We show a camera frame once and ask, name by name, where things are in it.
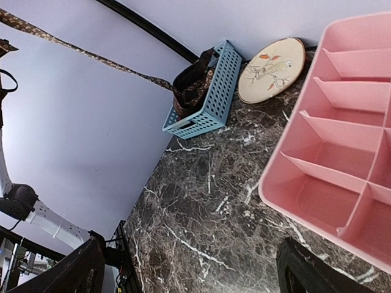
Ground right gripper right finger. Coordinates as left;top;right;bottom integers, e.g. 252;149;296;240
276;237;372;293

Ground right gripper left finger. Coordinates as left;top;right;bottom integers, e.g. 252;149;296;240
10;236;105;292

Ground brown floral tie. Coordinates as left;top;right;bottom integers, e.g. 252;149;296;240
1;9;176;93

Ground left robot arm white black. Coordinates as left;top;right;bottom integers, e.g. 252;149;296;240
1;150;106;250

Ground dark brown ties in basket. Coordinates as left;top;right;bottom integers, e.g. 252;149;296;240
173;48;219;120

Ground pink divided organizer tray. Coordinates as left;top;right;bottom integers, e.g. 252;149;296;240
258;12;390;272

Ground blue perforated plastic basket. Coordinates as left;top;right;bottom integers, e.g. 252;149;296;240
162;40;242;139

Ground round floral plate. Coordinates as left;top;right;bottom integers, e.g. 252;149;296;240
238;37;305;104

